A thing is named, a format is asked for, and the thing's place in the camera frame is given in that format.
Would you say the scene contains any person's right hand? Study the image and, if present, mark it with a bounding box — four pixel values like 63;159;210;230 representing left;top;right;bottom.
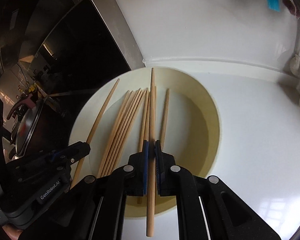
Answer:
2;224;23;240

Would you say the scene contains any dark stove pot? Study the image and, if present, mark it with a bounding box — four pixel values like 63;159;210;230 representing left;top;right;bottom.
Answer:
7;94;43;157

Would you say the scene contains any round white basin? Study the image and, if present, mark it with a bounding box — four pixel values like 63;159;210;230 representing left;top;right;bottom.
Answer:
68;66;221;218

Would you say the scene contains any blue wall sticker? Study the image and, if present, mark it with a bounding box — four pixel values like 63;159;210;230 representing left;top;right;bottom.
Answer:
267;0;280;12

